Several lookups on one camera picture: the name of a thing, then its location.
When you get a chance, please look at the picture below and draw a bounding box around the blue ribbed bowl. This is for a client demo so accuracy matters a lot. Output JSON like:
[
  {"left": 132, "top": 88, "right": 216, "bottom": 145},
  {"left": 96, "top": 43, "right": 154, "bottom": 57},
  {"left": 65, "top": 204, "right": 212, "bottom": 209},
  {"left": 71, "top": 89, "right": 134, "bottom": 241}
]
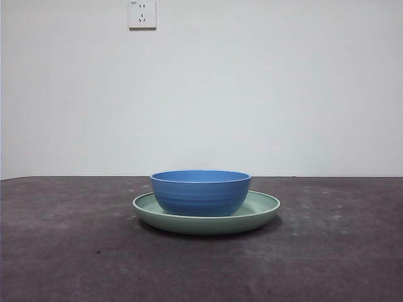
[{"left": 149, "top": 170, "right": 253, "bottom": 217}]

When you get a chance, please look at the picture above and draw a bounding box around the green round plate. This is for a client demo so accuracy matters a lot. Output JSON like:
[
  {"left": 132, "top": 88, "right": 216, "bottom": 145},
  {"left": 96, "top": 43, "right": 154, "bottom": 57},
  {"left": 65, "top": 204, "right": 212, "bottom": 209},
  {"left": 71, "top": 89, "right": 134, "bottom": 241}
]
[{"left": 132, "top": 189, "right": 281, "bottom": 235}]

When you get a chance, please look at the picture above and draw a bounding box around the white wall socket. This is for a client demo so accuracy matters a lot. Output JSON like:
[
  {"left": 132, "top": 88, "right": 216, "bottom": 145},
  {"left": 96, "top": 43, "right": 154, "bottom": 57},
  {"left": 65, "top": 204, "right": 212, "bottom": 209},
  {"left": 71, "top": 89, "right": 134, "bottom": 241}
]
[{"left": 128, "top": 0, "right": 157, "bottom": 31}]

